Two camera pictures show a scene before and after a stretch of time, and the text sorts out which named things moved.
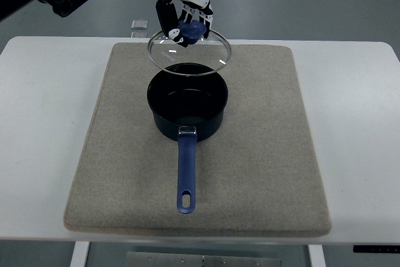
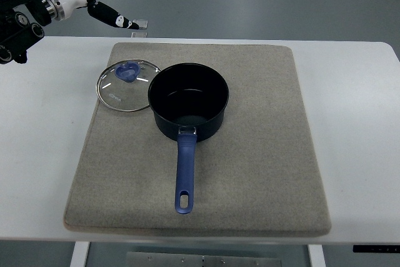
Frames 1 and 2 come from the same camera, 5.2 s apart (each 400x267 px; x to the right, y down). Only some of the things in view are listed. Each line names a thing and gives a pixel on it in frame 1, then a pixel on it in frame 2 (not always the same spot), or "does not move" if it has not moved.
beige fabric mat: x=258 y=174 does not move
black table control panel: x=377 y=249 does not move
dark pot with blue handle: x=187 y=100 does not move
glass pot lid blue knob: x=202 y=55 to x=124 y=85
